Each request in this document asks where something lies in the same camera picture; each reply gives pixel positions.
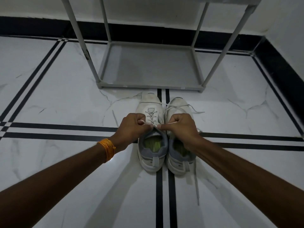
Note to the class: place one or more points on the white shoelace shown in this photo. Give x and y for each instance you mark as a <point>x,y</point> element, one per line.
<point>151,116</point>
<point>182,107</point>

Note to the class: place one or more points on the orange thread wristband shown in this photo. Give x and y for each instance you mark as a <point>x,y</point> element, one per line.
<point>108,149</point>

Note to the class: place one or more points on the white grey sneaker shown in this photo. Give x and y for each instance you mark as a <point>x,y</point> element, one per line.
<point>178,161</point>
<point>150,109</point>

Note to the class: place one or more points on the person's right forearm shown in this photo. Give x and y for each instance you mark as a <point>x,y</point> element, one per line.
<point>251,185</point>

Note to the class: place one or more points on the person's right hand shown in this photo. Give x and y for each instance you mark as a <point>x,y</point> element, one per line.
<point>184,132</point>

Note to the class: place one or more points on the person's left thumb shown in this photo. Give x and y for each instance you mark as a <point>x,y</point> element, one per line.
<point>146,127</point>

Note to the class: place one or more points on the person's right thumb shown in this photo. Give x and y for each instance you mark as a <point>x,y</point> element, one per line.
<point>164,127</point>

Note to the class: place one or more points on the person's left forearm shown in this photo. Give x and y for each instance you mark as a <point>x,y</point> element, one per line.
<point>52,187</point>

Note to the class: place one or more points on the grey metal shoe rack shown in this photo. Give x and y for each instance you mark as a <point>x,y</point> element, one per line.
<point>152,66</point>

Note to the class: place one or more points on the person's left hand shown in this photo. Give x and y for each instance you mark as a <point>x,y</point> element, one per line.
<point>128,134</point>

